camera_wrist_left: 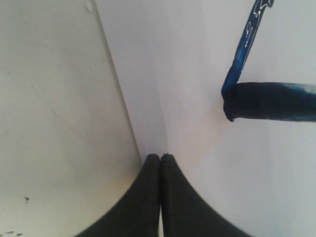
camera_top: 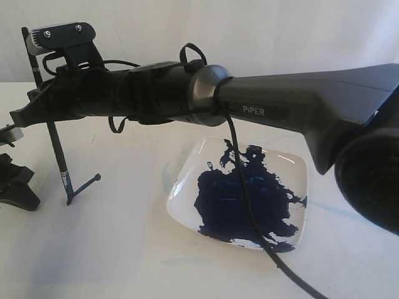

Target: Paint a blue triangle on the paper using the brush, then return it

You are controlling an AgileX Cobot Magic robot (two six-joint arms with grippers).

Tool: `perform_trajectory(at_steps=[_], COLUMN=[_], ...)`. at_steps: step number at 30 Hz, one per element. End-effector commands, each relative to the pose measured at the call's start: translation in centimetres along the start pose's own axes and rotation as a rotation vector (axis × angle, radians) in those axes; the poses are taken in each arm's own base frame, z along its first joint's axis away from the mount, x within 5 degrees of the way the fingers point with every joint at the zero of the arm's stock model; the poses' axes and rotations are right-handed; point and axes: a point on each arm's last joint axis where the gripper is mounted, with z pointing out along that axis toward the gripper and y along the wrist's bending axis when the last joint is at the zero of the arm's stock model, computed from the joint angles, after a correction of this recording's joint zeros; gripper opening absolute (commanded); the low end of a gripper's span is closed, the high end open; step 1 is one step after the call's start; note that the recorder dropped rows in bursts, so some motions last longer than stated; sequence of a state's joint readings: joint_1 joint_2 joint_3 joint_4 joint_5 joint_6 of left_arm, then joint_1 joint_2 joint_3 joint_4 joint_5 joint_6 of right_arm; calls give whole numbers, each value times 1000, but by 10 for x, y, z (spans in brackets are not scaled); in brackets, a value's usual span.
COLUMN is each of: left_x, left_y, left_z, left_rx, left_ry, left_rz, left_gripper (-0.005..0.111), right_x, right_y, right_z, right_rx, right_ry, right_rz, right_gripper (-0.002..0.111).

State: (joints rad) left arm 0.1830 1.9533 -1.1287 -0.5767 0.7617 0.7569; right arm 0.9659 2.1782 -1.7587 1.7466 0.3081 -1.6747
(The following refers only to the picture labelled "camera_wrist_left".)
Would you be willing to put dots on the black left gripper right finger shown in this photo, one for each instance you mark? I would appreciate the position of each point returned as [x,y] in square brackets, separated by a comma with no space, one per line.
[184,212]

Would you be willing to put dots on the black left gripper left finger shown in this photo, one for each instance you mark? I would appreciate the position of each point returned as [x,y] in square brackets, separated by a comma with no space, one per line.
[136,214]

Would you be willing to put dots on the black paintbrush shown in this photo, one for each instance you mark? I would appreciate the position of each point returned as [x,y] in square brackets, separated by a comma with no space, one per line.
[245,44]

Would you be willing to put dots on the white paper sheet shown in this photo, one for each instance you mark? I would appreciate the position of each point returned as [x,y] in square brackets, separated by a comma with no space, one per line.
[171,58]

